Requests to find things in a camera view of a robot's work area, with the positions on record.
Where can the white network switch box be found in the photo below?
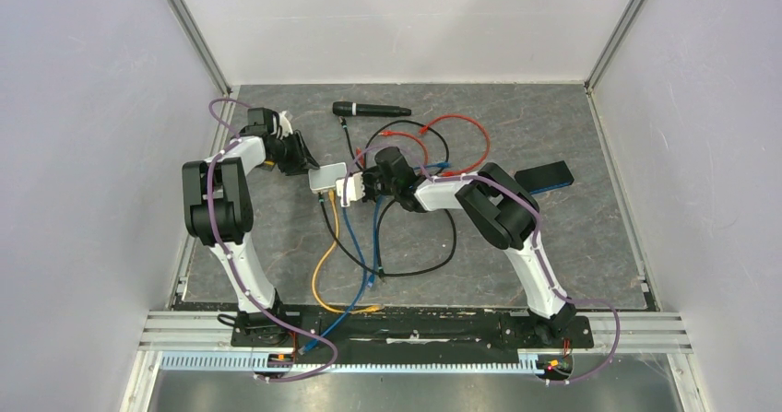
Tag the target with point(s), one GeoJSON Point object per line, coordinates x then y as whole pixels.
{"type": "Point", "coordinates": [325, 177]}

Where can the white cable duct strip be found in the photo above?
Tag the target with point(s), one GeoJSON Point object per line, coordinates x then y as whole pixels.
{"type": "Point", "coordinates": [263, 362]}

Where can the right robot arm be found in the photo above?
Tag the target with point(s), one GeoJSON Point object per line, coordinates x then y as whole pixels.
{"type": "Point", "coordinates": [501, 209]}

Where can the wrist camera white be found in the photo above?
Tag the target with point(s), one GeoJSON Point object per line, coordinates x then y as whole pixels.
{"type": "Point", "coordinates": [350, 189]}
{"type": "Point", "coordinates": [284, 127]}

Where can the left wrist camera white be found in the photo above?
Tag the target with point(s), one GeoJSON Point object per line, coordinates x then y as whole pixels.
{"type": "Point", "coordinates": [284, 127]}

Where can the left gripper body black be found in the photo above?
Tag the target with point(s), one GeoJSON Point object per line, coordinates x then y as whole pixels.
{"type": "Point", "coordinates": [289, 158]}

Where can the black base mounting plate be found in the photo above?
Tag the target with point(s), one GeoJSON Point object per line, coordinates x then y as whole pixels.
{"type": "Point", "coordinates": [405, 335]}

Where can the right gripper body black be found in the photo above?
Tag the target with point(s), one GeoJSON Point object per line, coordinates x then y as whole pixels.
{"type": "Point", "coordinates": [373, 184]}

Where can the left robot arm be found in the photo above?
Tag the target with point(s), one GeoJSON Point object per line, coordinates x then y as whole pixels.
{"type": "Point", "coordinates": [218, 211]}

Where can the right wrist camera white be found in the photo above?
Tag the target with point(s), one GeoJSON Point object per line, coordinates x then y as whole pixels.
{"type": "Point", "coordinates": [350, 189]}

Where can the black microphone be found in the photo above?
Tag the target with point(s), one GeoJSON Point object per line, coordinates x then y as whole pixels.
{"type": "Point", "coordinates": [349, 108]}

